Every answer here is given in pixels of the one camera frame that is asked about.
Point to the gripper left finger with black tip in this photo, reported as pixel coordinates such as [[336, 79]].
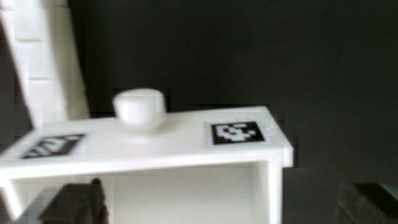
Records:
[[77, 206]]

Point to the gripper right finger with black tip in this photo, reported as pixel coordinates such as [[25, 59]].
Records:
[[367, 204]]

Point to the white drawer box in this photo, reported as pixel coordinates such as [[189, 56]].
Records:
[[189, 165]]

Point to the white L-shaped border fence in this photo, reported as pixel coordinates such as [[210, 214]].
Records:
[[38, 26]]

